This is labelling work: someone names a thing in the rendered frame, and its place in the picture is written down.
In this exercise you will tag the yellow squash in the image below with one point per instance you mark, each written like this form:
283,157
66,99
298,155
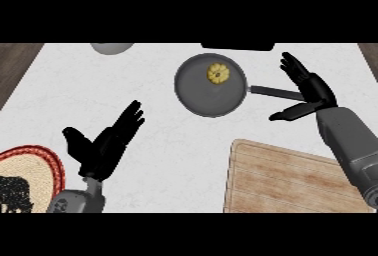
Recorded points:
217,73

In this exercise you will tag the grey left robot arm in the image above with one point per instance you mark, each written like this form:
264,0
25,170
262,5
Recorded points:
78,199

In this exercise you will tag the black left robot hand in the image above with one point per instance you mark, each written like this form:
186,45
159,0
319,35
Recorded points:
104,146

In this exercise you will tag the black appliance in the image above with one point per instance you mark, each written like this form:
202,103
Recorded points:
237,46

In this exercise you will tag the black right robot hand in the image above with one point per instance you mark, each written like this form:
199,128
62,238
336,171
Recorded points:
310,87

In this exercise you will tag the grey bowl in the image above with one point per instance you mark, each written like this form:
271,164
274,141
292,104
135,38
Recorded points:
110,47

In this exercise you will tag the wooden cutting board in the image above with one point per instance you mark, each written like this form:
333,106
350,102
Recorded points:
288,181

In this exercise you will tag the grey frying pan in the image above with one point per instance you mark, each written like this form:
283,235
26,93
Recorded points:
215,86

